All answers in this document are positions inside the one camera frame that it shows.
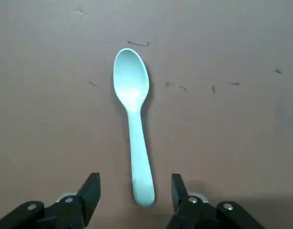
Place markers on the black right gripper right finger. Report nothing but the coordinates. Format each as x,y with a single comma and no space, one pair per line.
191,212

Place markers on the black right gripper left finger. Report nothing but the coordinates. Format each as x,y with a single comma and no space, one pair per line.
72,210

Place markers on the small pale green spoon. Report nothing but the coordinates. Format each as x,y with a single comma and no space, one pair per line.
132,76

